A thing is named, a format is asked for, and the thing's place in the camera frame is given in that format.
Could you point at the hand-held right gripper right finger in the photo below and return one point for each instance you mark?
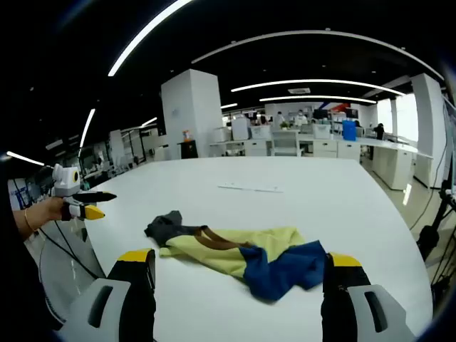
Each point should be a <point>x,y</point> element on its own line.
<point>342,306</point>

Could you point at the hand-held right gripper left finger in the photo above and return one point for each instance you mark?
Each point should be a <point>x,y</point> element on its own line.
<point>128,306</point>

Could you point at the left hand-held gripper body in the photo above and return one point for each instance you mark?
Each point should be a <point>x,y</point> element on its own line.
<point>66,178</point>

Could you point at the yellow blue grey garment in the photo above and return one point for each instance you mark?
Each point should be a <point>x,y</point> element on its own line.
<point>213,249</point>

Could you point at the white template strip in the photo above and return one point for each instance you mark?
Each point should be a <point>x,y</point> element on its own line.
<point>249,187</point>

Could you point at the person's left hand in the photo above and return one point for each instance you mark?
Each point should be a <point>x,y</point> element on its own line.
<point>50,210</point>

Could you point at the short ceiling light strip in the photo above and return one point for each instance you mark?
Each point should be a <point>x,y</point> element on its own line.
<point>87,128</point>

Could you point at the black cabinet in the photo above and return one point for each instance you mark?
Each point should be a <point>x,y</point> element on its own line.
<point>187,149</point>

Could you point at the orange bottle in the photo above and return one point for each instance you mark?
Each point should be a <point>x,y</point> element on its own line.
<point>186,135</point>

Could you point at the black tripod stand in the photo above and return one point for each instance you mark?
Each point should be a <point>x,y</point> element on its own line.
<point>432,235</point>

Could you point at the white square pillar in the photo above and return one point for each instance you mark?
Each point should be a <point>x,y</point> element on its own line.
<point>190,110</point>

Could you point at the long white counter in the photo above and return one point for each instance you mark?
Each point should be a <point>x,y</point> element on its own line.
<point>392,160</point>

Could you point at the white tall appliance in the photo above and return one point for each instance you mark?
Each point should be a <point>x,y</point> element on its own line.
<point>241,128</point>

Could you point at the long ceiling light strip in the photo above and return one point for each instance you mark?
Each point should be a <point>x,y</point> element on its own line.
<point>317,98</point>
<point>313,83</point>
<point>142,37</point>

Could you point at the row of white desks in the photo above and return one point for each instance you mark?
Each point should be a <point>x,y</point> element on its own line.
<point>256,146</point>

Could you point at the white office chair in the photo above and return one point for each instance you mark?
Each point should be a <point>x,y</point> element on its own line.
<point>284,142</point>

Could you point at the blue barrel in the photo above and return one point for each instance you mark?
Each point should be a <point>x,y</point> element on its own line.
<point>349,130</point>

